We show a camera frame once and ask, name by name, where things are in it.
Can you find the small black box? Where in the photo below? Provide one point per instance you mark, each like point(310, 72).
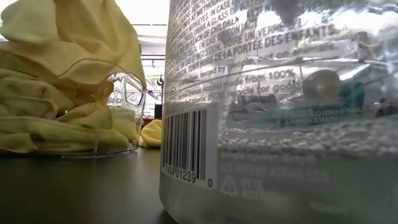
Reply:
point(158, 111)

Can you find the clear plastic basket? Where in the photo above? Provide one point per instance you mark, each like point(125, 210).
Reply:
point(133, 93)

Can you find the clear plastic spray bottle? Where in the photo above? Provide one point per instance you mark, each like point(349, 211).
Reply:
point(280, 174)

